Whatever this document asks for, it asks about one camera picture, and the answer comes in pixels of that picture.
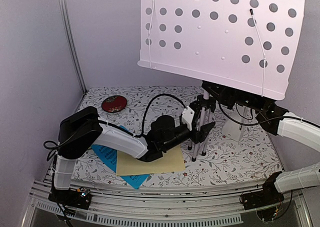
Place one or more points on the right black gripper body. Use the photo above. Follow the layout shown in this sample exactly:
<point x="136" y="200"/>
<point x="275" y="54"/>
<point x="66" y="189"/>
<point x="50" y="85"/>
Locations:
<point x="258" y="103"/>

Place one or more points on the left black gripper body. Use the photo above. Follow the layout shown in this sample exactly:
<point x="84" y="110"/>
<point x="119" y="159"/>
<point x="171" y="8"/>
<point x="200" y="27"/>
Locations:
<point x="168" y="143"/>

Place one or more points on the white metronome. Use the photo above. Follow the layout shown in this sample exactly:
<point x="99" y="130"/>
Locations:
<point x="233" y="130"/>

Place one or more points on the yellow sheet music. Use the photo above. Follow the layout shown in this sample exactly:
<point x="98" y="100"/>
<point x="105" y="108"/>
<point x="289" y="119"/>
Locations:
<point x="172" y="161"/>

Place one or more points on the silver tripod music stand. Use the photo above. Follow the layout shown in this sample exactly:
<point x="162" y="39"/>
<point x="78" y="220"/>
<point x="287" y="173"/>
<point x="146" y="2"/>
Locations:
<point x="248" y="45"/>

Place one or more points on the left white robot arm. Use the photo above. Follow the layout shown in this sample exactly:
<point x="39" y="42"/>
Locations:
<point x="85" y="128"/>

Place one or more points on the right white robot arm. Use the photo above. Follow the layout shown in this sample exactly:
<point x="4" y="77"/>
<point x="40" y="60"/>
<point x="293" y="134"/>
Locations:
<point x="277" y="121"/>

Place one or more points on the floral table mat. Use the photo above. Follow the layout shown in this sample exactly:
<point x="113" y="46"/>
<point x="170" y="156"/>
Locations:
<point x="252" y="158"/>

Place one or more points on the red floral plate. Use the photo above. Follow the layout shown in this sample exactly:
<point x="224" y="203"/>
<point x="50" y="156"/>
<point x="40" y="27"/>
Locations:
<point x="114" y="104"/>

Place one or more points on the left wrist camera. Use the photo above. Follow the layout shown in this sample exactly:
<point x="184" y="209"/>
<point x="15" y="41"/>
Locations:
<point x="191" y="114"/>

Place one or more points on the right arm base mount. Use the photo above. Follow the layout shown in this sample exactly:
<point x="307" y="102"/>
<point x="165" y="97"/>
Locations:
<point x="265" y="197"/>

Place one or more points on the front aluminium rail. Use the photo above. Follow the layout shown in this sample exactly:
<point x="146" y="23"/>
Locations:
<point x="200" y="206"/>

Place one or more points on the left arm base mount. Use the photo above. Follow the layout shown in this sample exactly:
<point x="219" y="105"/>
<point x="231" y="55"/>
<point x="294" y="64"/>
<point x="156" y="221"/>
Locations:
<point x="79" y="198"/>

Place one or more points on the left aluminium frame post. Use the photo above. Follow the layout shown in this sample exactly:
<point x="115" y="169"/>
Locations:
<point x="71" y="44"/>

